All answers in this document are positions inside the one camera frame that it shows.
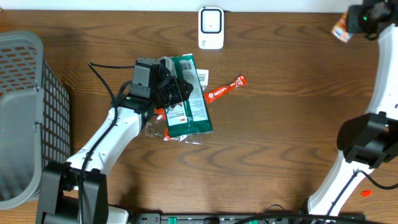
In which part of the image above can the orange tissue pack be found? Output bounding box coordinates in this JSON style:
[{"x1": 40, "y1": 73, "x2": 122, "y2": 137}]
[{"x1": 331, "y1": 12, "x2": 353, "y2": 43}]

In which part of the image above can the green grip gloves package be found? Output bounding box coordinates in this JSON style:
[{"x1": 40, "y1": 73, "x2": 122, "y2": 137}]
[{"x1": 166, "y1": 54, "x2": 213, "y2": 138}]

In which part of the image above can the red dustpan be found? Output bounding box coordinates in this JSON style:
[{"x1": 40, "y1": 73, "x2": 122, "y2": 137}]
[{"x1": 144, "y1": 68, "x2": 210, "y2": 146}]

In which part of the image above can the red snack stick packet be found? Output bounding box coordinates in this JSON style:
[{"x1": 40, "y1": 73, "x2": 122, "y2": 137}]
[{"x1": 204, "y1": 75, "x2": 248, "y2": 103}]

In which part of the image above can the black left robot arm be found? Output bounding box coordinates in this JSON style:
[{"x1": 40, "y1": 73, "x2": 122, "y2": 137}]
[{"x1": 35, "y1": 57, "x2": 193, "y2": 223}]

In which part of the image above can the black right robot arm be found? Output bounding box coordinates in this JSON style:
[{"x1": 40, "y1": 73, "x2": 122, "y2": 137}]
[{"x1": 305, "y1": 1, "x2": 397, "y2": 223}]

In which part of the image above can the white barcode scanner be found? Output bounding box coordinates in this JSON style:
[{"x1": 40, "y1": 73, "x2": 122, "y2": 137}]
[{"x1": 198, "y1": 7, "x2": 224, "y2": 50}]

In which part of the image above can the grey plastic basket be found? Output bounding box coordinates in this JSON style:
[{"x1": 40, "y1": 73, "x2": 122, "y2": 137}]
[{"x1": 1, "y1": 30, "x2": 72, "y2": 210}]

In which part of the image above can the red sticker on table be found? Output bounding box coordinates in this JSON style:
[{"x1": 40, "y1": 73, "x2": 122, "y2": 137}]
[{"x1": 361, "y1": 190, "x2": 373, "y2": 197}]

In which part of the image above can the black left camera cable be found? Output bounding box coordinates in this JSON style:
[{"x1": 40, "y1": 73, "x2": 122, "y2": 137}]
[{"x1": 77, "y1": 61, "x2": 136, "y2": 224}]

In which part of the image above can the black mounting rail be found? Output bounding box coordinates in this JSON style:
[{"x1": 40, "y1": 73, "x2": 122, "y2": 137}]
[{"x1": 108, "y1": 205, "x2": 368, "y2": 224}]

